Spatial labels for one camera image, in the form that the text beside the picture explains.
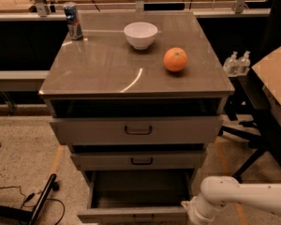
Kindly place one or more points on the grey drawer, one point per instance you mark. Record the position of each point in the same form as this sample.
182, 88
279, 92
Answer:
137, 196
128, 131
115, 161

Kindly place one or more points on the wooden side table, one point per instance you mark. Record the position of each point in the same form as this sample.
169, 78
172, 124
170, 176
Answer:
268, 69

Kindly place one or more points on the white ceramic bowl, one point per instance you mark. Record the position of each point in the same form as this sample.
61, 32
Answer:
140, 35

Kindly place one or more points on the orange fruit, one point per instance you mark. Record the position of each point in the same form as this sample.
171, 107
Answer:
175, 59

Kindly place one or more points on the left clear sanitizer bottle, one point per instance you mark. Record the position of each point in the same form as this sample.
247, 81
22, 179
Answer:
230, 64

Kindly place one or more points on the blue silver drink can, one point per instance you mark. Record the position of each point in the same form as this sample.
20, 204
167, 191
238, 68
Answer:
73, 23

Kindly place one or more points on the black office chair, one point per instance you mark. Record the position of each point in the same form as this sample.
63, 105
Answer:
249, 89

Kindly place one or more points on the clear sanitizer bottle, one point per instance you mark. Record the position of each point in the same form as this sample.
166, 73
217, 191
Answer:
230, 64
244, 63

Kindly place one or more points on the metal bench rail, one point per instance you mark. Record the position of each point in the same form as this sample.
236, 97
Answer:
22, 81

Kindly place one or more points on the right clear sanitizer bottle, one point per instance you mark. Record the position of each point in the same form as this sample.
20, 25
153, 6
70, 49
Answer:
244, 63

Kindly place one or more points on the grey drawer cabinet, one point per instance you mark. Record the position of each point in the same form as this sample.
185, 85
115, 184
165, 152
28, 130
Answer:
103, 76

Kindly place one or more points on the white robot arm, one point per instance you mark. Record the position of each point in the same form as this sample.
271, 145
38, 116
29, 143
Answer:
217, 191

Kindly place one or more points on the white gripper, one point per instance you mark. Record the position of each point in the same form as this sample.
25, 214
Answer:
194, 212

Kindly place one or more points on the black stand leg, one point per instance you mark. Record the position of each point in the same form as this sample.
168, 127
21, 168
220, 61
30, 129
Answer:
29, 217

